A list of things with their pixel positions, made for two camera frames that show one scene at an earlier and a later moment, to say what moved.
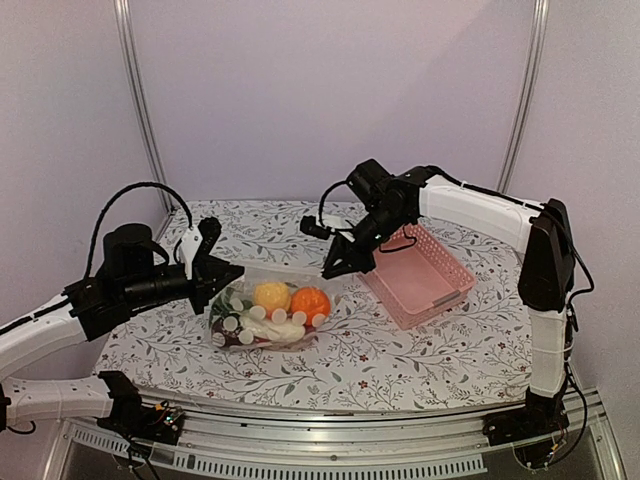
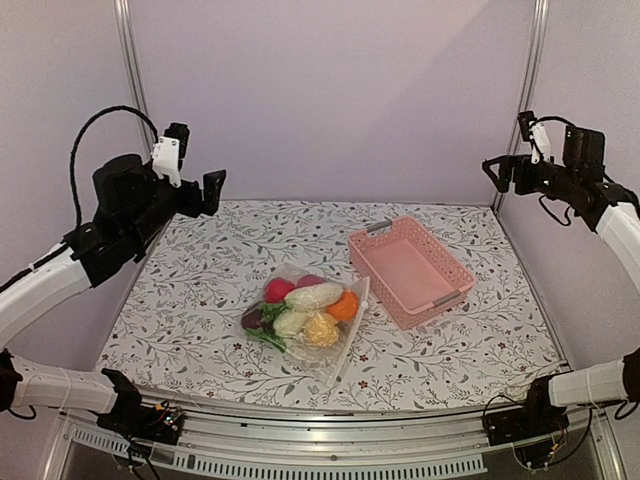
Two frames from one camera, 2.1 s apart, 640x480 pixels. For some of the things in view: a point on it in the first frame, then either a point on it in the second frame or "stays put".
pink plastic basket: x=416 y=280 stays put
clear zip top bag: x=273 y=309 to x=306 y=318
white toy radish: x=281 y=332 to x=315 y=298
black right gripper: x=360 y=259 to x=522 y=164
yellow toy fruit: x=272 y=295 to x=321 y=330
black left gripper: x=206 y=280 to x=192 y=204
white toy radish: x=227 y=305 to x=279 y=322
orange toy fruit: x=311 y=301 to x=346 y=308
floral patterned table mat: x=481 y=351 stays put
